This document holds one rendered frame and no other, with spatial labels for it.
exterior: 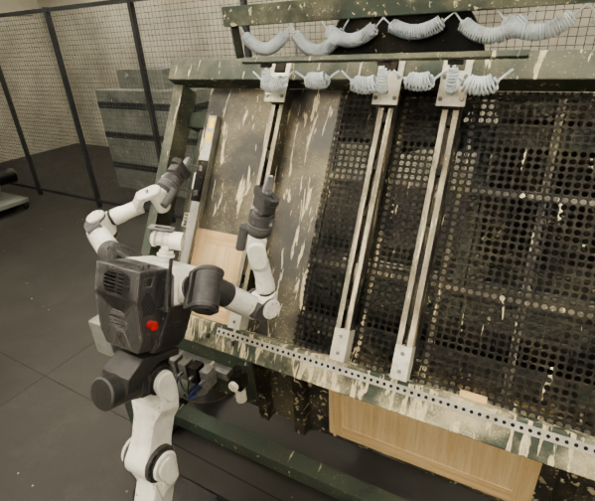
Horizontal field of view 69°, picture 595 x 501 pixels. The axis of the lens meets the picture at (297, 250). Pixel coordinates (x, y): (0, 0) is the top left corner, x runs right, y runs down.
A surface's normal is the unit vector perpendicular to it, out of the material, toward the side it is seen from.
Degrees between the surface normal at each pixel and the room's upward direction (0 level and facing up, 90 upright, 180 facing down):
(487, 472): 90
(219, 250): 59
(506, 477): 90
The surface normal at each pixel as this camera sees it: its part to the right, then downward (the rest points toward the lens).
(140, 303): 0.88, 0.18
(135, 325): -0.47, 0.29
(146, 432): -0.44, 0.00
